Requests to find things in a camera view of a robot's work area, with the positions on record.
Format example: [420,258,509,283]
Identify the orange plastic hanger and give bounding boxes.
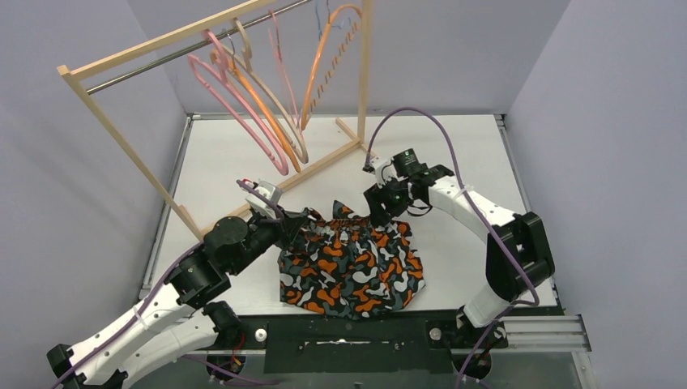
[210,45,309,176]

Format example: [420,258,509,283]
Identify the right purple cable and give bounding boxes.
[363,107,540,389]

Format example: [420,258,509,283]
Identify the purple cable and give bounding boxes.
[363,107,540,389]
[50,178,285,389]

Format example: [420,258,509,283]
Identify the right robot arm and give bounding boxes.
[363,158,555,346]

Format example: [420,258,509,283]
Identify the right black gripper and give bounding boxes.
[366,173,414,224]

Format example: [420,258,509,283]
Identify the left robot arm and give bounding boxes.
[47,210,308,388]

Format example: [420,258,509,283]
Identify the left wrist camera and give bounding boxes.
[244,181,283,212]

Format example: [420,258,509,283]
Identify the beige wooden hanger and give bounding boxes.
[231,18,309,172]

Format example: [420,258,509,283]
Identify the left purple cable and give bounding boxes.
[50,178,285,389]

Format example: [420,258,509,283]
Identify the orange camouflage shorts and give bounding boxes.
[277,200,426,320]

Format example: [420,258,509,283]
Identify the orange notched hanger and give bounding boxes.
[300,3,363,130]

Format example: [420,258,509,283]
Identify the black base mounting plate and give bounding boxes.
[207,310,486,374]

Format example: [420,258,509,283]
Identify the thin pink hanger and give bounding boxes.
[268,10,299,128]

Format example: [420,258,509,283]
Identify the metal rack rod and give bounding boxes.
[86,0,312,95]

